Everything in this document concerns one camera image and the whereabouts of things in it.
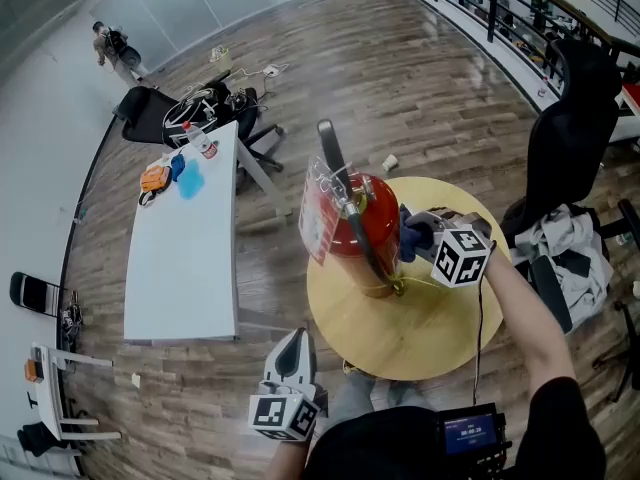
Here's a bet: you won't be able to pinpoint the red label water bottle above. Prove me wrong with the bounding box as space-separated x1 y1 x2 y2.
181 120 220 161

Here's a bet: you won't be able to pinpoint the round yellow wooden table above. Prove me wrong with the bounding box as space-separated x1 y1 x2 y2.
305 176 512 382

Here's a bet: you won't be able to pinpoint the black white backpack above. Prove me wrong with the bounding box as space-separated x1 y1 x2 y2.
163 85 221 142

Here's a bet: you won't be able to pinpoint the grey clothing pile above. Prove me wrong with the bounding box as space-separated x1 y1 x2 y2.
512 203 614 322

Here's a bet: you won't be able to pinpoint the orange pouch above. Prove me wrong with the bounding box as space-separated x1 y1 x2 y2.
138 164 174 207

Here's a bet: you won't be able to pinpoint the black garment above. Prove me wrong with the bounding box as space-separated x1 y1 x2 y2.
17 421 69 458

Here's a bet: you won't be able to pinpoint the person's black shirt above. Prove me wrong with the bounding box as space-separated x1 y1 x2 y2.
299 376 609 480

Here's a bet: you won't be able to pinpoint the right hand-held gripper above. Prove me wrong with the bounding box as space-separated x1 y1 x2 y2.
409 211 497 289

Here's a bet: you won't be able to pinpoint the person's right forearm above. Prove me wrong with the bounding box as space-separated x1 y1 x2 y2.
482 252 579 394

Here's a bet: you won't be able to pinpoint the tangle of cables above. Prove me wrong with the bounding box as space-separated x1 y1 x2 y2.
59 292 84 332

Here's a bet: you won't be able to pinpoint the dark blue cloth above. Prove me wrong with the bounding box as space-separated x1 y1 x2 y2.
397 203 439 265

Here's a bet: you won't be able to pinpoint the red fire extinguisher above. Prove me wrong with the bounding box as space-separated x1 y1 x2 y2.
298 118 407 300

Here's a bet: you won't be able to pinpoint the small beige basket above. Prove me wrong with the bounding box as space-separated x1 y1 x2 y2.
209 45 234 72

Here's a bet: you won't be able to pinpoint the black metal railing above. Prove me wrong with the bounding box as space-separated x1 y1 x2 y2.
382 0 640 94

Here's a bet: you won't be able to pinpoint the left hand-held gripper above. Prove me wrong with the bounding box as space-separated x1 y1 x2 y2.
248 327 329 442

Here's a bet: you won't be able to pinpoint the light blue cloth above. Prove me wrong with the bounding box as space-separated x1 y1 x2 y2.
177 160 206 201

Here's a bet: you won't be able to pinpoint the person's left forearm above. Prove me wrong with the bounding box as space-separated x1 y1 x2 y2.
267 437 314 480

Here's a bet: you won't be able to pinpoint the black mesh office chair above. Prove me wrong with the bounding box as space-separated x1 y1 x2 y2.
499 37 640 334

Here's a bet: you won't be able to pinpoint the white desk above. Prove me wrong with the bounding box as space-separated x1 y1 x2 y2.
122 120 294 344

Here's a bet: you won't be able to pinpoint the black chest-mounted screen device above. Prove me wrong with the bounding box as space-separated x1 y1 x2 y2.
437 402 511 462

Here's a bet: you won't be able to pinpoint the black cable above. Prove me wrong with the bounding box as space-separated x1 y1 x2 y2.
472 280 486 404

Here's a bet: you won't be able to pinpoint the red top white table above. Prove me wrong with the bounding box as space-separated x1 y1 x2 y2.
607 80 640 144

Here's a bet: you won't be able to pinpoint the person's grey trousers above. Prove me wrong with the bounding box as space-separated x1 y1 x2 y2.
319 371 436 419

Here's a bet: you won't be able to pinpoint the small white table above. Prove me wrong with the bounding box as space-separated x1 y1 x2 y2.
29 342 123 442

